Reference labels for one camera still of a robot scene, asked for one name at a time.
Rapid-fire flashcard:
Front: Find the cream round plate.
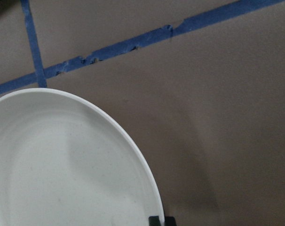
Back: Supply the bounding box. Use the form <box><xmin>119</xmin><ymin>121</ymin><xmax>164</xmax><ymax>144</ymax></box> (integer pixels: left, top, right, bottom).
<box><xmin>0</xmin><ymin>88</ymin><xmax>165</xmax><ymax>226</ymax></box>

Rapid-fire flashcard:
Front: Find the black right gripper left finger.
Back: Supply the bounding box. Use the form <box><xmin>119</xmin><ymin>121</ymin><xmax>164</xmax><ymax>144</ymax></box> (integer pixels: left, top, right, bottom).
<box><xmin>148</xmin><ymin>216</ymin><xmax>159</xmax><ymax>226</ymax></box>

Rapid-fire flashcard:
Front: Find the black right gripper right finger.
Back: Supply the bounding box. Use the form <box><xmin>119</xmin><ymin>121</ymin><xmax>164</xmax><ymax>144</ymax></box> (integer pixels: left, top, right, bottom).
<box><xmin>165</xmin><ymin>216</ymin><xmax>176</xmax><ymax>226</ymax></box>

